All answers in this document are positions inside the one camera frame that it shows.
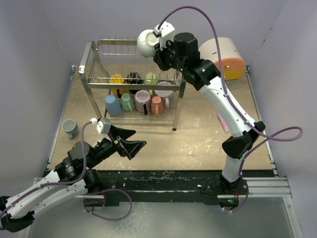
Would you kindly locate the lilac mug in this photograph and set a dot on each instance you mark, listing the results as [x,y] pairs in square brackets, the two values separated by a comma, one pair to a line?
[166,96]

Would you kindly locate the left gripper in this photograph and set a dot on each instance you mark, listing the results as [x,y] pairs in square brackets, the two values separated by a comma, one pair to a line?
[130,148]

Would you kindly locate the yellow mug black handle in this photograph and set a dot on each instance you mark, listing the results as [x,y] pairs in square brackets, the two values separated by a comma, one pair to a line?
[118,79]

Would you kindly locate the metal dish rack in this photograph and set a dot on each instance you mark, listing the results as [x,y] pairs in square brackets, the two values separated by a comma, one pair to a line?
[106,57]

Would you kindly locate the small grey cup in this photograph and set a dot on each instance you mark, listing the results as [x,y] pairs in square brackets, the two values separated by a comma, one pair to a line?
[70,127]

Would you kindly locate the pink tube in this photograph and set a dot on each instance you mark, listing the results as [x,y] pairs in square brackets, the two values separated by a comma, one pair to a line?
[223,123]

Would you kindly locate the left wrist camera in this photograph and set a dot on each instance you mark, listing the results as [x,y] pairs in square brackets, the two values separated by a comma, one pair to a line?
[102,125]

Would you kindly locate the round drawer box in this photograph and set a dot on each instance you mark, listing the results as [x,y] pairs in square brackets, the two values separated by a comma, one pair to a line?
[232,62]

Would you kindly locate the lime green mug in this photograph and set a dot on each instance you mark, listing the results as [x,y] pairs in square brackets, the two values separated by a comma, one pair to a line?
[151,79]

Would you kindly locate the grey speckled mug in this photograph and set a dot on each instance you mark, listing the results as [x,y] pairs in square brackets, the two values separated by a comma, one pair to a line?
[146,42]

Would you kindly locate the teal cup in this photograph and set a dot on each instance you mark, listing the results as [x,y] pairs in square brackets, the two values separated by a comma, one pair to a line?
[127,102]

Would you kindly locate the purple mug black handle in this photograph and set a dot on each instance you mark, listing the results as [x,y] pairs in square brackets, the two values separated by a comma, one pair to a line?
[143,101]

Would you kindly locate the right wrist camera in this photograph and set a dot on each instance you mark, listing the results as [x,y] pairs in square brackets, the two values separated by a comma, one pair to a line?
[164,33]

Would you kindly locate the salmon pink mug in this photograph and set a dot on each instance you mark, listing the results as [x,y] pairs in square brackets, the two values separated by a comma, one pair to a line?
[157,106]

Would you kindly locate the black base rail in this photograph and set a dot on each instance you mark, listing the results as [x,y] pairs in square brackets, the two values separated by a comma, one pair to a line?
[180,186]

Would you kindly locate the black mug white interior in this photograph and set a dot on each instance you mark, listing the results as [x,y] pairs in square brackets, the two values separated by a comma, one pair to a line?
[134,78]

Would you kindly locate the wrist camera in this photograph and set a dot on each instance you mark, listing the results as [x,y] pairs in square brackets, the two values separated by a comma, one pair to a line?
[102,125]
[164,33]

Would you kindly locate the aluminium frame rail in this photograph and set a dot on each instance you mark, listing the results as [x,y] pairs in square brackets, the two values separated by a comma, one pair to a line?
[257,187]

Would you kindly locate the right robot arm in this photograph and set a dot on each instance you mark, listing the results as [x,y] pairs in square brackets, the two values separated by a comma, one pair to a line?
[195,63]

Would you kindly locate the blue cup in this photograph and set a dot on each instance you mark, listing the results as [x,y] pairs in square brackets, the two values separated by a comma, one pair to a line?
[113,106]

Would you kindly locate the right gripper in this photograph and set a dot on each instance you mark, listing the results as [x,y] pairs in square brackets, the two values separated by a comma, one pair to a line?
[159,56]

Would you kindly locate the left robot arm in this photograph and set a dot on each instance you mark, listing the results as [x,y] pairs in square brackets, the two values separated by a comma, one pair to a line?
[75,175]

